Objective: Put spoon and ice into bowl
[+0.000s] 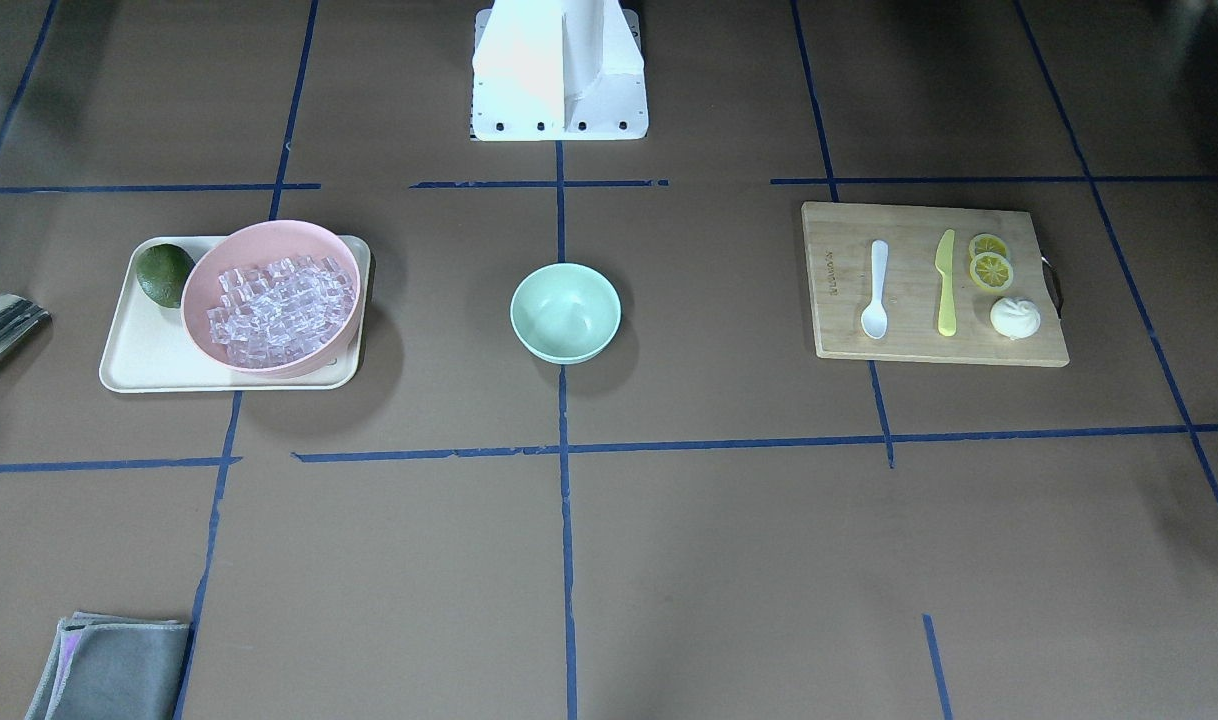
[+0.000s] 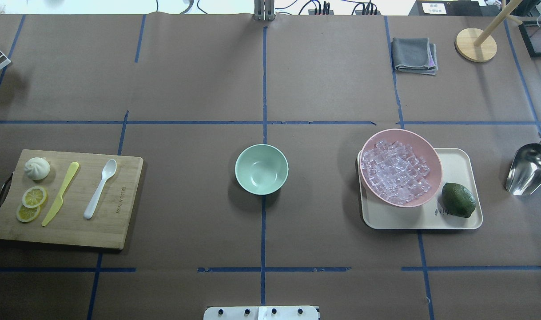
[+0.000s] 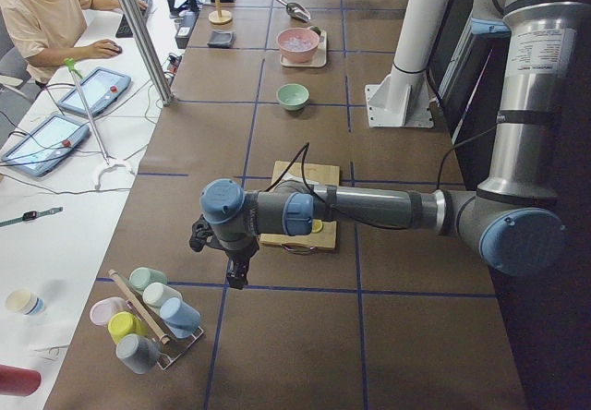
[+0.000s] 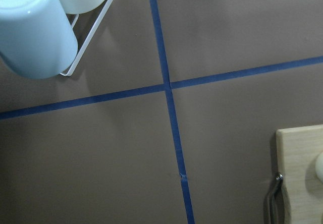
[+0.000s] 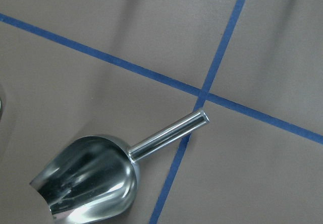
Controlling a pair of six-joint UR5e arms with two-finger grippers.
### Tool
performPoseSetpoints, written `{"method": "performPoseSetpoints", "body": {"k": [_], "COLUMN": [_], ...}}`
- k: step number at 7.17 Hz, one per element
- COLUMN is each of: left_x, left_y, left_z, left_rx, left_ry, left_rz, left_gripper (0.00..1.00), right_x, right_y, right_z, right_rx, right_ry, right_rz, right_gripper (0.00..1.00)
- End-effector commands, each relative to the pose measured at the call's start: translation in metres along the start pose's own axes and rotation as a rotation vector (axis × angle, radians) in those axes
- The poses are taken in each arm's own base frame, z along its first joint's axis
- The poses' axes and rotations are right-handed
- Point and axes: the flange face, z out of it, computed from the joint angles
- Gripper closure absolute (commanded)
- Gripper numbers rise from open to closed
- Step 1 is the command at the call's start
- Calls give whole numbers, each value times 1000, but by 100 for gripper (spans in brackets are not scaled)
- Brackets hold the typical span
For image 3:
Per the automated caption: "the green bowl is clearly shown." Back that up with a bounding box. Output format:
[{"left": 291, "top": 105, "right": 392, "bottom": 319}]
[{"left": 276, "top": 83, "right": 309, "bottom": 111}]

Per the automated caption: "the red bottle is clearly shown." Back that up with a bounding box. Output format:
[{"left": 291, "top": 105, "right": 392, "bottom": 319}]
[{"left": 0, "top": 365, "right": 42, "bottom": 397}]

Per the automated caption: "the cream tray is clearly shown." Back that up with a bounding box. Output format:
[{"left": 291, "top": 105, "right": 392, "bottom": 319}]
[{"left": 280, "top": 30, "right": 328, "bottom": 68}]

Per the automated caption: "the lemon slice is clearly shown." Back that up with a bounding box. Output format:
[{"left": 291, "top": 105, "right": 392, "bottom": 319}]
[{"left": 311, "top": 219, "right": 323, "bottom": 234}]

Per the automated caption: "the wooden paper towel stand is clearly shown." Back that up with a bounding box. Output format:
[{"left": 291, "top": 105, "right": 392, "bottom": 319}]
[{"left": 208, "top": 0, "right": 233, "bottom": 25}]

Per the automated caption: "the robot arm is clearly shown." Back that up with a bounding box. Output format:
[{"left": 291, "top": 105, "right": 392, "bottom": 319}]
[{"left": 189, "top": 0, "right": 590, "bottom": 289}]

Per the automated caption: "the tablet pendant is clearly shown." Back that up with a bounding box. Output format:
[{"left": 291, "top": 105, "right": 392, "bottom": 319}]
[
  {"left": 57, "top": 67, "right": 131, "bottom": 116},
  {"left": 1, "top": 113, "right": 90, "bottom": 177}
]

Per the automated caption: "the upper tablet pendant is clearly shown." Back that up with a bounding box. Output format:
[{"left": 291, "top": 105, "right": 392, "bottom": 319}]
[{"left": 57, "top": 67, "right": 131, "bottom": 116}]

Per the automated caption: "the wooden cutting board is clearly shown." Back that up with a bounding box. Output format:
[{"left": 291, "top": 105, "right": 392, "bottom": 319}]
[{"left": 259, "top": 161, "right": 340, "bottom": 255}]

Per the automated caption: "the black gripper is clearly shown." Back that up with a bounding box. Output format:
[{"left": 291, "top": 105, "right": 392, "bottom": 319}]
[{"left": 222, "top": 236, "right": 259, "bottom": 289}]

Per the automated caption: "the metal ice scoop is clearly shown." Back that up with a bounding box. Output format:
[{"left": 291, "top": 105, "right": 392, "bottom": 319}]
[{"left": 275, "top": 0, "right": 311, "bottom": 23}]

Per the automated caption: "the paper cup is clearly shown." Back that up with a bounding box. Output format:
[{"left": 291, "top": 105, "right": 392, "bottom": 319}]
[{"left": 5, "top": 288, "right": 45, "bottom": 316}]

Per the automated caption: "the white cup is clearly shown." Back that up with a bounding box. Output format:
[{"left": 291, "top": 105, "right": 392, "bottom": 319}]
[{"left": 142, "top": 282, "right": 183, "bottom": 312}]

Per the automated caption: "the pink bowl with ice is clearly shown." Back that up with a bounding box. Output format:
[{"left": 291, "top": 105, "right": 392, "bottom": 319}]
[{"left": 276, "top": 28, "right": 320, "bottom": 64}]

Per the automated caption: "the green cup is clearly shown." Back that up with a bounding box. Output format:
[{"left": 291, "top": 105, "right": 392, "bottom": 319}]
[{"left": 128, "top": 266, "right": 168, "bottom": 294}]

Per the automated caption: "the white cup rack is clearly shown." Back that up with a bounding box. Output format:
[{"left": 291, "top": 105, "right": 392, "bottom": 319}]
[{"left": 108, "top": 270, "right": 204, "bottom": 370}]

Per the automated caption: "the pink cup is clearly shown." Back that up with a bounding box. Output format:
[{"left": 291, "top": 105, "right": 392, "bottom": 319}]
[{"left": 89, "top": 296, "right": 127, "bottom": 327}]

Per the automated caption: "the folded grey cloth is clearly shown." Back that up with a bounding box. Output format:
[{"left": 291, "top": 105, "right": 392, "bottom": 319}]
[{"left": 207, "top": 30, "right": 235, "bottom": 49}]

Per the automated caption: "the smart watch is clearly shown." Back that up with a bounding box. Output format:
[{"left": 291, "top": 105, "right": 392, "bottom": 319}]
[{"left": 0, "top": 207, "right": 64, "bottom": 227}]

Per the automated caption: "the aluminium frame post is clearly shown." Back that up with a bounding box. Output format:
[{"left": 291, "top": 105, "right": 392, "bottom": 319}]
[{"left": 119, "top": 0, "right": 174, "bottom": 106}]

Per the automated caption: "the blue cup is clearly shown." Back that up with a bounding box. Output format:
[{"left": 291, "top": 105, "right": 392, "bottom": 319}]
[{"left": 159, "top": 297, "right": 201, "bottom": 339}]

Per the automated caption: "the yellow cup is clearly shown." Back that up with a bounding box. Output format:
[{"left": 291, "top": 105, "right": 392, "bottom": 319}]
[{"left": 107, "top": 311, "right": 148, "bottom": 344}]

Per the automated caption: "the white mounting post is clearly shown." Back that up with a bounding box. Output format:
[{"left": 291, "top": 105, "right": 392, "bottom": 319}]
[{"left": 365, "top": 0, "right": 449, "bottom": 128}]

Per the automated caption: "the black keyboard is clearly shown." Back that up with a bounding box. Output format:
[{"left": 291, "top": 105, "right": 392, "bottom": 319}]
[{"left": 115, "top": 0, "right": 154, "bottom": 39}]

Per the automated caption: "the lower tablet pendant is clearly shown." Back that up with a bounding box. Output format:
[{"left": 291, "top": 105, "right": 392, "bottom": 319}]
[{"left": 1, "top": 113, "right": 90, "bottom": 177}]

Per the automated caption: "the reacher grabber tool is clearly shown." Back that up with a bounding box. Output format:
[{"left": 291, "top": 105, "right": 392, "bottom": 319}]
[{"left": 65, "top": 58, "right": 135, "bottom": 190}]

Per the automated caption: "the grey cup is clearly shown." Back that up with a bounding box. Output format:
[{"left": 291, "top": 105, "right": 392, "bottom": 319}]
[{"left": 115, "top": 333, "right": 160, "bottom": 375}]

